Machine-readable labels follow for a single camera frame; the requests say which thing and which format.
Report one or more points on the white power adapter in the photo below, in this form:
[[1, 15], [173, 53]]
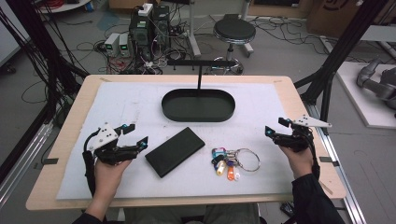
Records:
[[145, 9]]

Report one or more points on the slim black computer tower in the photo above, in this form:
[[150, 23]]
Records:
[[161, 25]]

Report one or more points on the person's left hand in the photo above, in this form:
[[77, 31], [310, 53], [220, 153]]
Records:
[[107, 179]]

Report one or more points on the black round stool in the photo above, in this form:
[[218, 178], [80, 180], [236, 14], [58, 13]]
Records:
[[234, 30]]

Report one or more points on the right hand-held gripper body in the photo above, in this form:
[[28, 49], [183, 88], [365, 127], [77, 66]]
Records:
[[295, 140]]

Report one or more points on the large black computer tower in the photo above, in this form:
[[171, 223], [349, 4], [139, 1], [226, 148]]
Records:
[[140, 34]]

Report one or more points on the white desk leg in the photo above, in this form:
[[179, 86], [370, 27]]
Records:
[[193, 31]]

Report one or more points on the white floor board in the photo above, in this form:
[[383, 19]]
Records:
[[367, 109]]

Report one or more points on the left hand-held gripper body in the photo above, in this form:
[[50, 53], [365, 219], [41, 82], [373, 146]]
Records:
[[107, 152]]

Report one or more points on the cardboard box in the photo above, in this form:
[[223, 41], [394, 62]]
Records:
[[342, 18]]

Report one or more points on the person's right hand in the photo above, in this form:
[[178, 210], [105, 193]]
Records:
[[300, 161]]

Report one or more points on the black tray with hanger bar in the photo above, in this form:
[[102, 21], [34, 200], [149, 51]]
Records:
[[199, 107]]

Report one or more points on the person's legs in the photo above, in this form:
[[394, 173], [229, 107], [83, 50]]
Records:
[[186, 216]]

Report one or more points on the black rectangular box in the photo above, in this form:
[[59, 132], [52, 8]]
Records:
[[174, 152]]

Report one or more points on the grey power supply unit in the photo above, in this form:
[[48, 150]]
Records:
[[112, 43], [124, 45]]

